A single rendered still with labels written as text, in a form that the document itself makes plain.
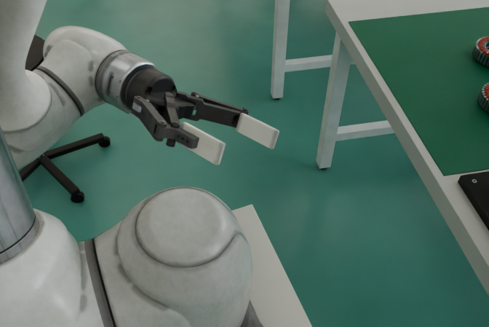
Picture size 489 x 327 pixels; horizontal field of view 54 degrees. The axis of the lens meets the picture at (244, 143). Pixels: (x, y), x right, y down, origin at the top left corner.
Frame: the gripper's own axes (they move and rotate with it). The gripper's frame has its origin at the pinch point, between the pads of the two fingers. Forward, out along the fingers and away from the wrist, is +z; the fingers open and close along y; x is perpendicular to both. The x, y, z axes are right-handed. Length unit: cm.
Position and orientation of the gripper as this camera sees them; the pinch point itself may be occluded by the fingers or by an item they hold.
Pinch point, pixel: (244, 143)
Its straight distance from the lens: 66.6
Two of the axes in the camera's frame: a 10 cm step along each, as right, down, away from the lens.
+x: 2.8, -9.0, -3.4
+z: 7.9, 4.1, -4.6
